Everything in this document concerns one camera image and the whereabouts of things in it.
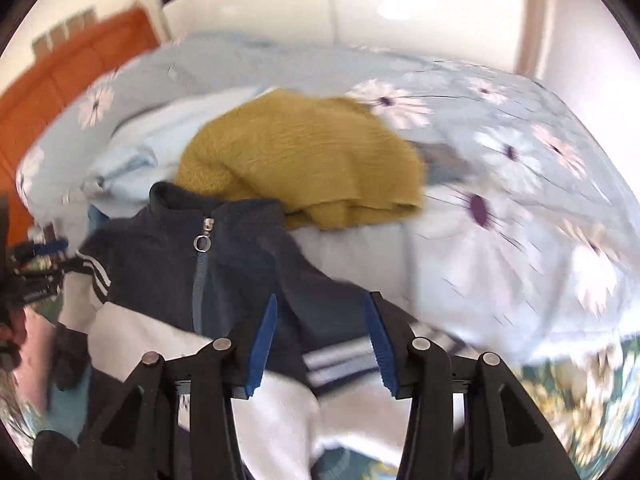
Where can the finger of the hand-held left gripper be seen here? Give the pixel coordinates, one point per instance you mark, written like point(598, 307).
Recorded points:
point(42, 270)
point(47, 248)

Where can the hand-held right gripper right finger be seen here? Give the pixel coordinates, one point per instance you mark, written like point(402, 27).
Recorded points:
point(381, 350)

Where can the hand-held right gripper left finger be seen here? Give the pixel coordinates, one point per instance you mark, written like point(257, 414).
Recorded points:
point(261, 350)

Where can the navy and white zip jacket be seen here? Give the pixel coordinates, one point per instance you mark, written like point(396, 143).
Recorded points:
point(235, 255)

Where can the floral light blue duvet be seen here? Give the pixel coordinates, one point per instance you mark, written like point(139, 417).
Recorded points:
point(500, 260)

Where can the light blue garment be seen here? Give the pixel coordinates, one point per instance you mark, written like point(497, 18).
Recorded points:
point(150, 135)

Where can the orange headboard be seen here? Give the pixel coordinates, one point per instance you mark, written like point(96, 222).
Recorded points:
point(75, 72)

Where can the mustard yellow knit sweater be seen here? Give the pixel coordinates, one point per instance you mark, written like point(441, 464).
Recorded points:
point(310, 160)

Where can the beige curtain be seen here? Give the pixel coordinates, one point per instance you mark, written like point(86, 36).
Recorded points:
point(534, 30)

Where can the beige wall fixture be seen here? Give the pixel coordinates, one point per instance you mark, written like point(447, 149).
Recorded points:
point(62, 30)

